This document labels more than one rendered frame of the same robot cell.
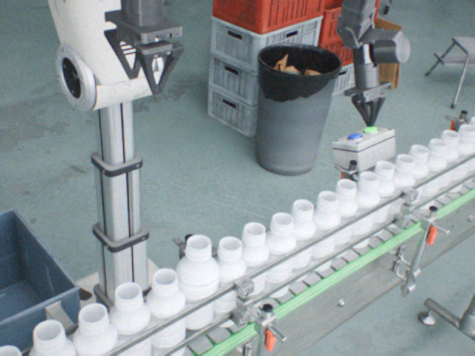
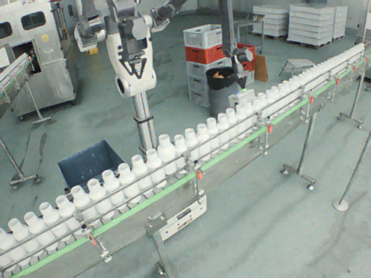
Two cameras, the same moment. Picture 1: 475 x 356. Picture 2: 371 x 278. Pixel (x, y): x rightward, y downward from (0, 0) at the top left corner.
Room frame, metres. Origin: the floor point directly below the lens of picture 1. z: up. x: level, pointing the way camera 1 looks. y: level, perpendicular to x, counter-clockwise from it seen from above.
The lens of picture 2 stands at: (-0.05, -0.13, 1.69)
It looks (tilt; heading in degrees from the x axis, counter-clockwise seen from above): 35 degrees down; 8
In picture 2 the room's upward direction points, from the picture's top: 6 degrees counter-clockwise
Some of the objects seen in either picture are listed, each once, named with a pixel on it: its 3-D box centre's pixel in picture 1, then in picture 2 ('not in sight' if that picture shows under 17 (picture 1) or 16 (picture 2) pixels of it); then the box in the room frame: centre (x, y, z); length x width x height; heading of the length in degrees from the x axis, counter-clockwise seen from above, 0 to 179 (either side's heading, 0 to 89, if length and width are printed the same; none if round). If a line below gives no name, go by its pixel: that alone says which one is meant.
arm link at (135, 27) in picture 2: not in sight; (130, 20); (0.74, 0.13, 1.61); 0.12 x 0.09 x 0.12; 45
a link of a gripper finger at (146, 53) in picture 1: (151, 60); (135, 66); (0.75, 0.15, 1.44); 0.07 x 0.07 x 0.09; 44
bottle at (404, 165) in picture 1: (396, 190); (254, 112); (1.02, -0.33, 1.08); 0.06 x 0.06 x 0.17
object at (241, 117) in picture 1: (260, 99); (211, 91); (3.45, -0.06, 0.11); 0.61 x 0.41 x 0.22; 139
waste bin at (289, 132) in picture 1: (292, 112); (223, 94); (2.87, -0.24, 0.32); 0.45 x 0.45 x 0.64
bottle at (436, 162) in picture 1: (428, 173); (268, 105); (1.10, -0.42, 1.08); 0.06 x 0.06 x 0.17
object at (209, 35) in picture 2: not in sight; (208, 35); (3.45, -0.05, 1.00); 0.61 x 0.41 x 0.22; 141
